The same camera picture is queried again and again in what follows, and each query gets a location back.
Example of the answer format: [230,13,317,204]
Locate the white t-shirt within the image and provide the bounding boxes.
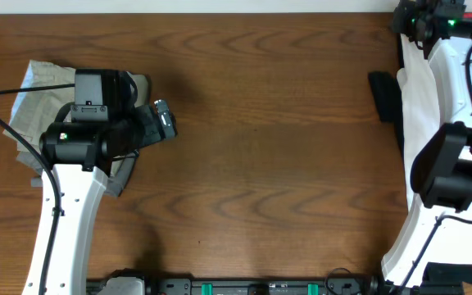
[396,22,472,230]

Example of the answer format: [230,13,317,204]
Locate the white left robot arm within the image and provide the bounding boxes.
[23,100,177,294]

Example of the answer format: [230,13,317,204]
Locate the folded khaki shorts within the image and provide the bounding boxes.
[9,60,151,175]

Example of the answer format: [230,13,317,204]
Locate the black garment with red band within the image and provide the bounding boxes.
[367,12,472,159]

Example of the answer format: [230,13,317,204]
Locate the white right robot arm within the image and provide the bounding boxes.
[382,1,472,294]

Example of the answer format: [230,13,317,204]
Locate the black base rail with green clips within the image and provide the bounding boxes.
[84,268,393,295]

